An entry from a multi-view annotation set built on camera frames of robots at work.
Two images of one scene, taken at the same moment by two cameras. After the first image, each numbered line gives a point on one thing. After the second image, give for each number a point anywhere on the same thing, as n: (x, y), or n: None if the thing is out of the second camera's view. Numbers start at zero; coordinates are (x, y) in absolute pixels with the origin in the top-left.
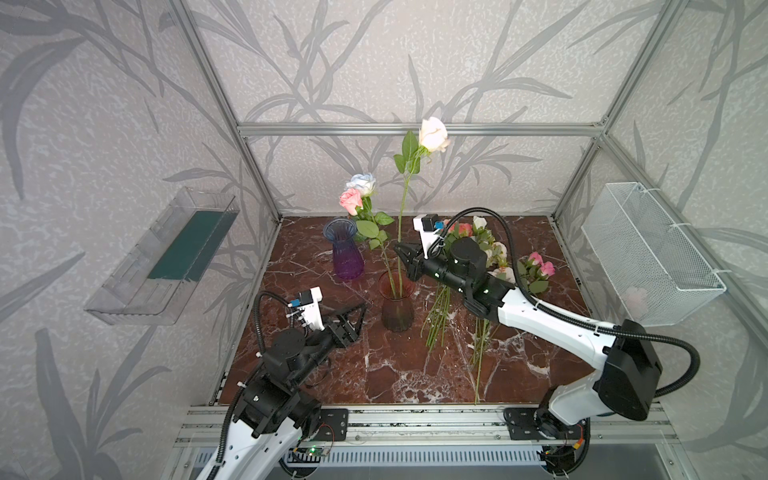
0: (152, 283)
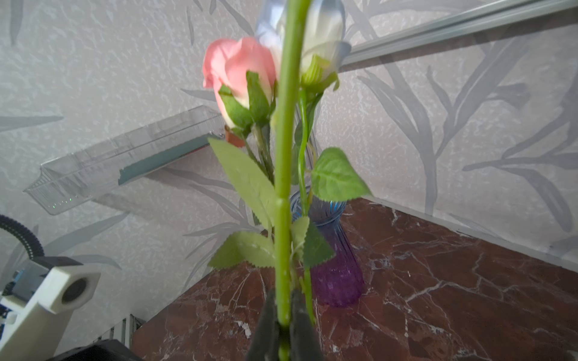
0: (68, 180)
